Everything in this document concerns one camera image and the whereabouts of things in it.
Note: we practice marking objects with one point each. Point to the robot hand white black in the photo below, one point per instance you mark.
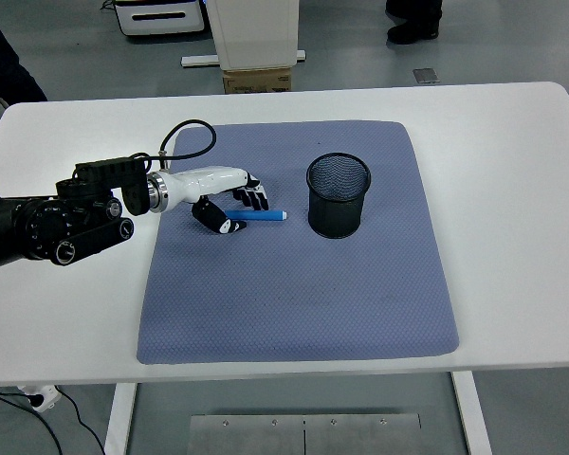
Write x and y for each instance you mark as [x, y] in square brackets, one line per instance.
[204, 180]

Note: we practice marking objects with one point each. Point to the blue marker pen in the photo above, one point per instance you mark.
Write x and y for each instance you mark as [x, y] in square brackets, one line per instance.
[265, 216]

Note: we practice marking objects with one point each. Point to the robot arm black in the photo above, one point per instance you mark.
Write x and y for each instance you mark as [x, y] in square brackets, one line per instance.
[38, 227]

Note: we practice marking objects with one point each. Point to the black mesh pen holder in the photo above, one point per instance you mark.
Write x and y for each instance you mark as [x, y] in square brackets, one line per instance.
[336, 215]

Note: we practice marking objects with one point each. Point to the cardboard box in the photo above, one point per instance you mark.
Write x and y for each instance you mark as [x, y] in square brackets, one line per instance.
[258, 80]

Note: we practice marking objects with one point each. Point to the white base bar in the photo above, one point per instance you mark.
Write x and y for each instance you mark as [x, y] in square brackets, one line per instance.
[199, 60]

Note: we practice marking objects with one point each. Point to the blue-grey textured mat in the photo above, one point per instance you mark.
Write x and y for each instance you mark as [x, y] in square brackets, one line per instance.
[289, 294]

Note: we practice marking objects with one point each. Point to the white upright panel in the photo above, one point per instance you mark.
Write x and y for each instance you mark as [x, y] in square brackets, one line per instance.
[253, 33]

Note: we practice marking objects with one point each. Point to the white appliance with black slot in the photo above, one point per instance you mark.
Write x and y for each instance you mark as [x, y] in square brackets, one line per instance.
[161, 26]

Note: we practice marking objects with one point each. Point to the person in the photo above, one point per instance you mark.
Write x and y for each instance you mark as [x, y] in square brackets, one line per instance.
[415, 28]
[5, 66]

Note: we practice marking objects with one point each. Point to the small grey floor plate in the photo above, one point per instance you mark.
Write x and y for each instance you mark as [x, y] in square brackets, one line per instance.
[426, 75]

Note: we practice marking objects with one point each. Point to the white table leg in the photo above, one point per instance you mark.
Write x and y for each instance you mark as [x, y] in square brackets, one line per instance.
[471, 417]
[120, 417]

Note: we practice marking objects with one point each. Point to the grey metal plate with screws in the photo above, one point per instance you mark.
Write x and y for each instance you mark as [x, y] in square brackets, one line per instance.
[265, 436]

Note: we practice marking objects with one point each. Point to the white power strip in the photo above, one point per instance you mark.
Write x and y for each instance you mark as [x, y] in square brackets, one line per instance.
[45, 395]

